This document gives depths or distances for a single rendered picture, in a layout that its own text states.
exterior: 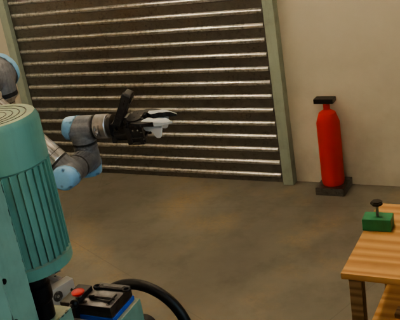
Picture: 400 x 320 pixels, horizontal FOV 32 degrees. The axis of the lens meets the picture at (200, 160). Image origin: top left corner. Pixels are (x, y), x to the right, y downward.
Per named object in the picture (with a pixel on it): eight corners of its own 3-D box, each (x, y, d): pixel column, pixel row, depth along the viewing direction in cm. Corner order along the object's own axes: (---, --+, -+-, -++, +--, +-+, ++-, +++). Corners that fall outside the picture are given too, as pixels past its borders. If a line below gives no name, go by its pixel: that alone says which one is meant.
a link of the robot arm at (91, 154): (70, 183, 216) (63, 150, 212) (86, 169, 226) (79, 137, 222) (93, 183, 214) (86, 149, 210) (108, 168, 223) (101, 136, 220)
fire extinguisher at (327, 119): (352, 183, 439) (345, 92, 418) (344, 196, 424) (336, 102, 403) (325, 182, 448) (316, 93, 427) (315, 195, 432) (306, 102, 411)
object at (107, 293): (134, 299, 166) (130, 279, 164) (111, 326, 157) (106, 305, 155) (88, 294, 171) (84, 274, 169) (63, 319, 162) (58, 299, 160)
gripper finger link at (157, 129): (175, 135, 206) (148, 134, 210) (171, 117, 203) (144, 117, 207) (171, 140, 203) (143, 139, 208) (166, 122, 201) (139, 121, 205)
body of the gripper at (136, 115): (154, 133, 214) (118, 134, 218) (148, 107, 210) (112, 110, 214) (146, 145, 208) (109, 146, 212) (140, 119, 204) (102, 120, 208)
